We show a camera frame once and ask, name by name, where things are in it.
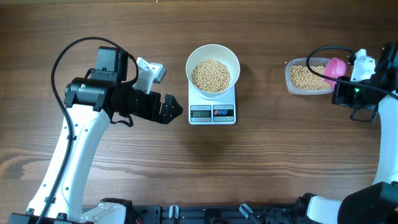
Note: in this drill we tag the pink plastic scoop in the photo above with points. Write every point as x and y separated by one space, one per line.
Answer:
335 68

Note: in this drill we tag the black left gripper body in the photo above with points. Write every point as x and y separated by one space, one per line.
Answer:
146 106

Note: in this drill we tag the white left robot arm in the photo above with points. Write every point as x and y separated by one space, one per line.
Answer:
90 104

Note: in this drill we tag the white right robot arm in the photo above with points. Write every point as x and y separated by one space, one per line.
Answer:
372 85

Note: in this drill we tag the white digital kitchen scale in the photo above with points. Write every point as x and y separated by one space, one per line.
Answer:
203 110

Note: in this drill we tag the cream white bowl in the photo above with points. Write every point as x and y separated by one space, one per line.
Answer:
212 70

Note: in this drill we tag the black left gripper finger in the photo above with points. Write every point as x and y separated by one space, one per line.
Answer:
168 113
170 102

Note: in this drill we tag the clear plastic bean container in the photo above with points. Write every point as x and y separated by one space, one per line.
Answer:
301 81

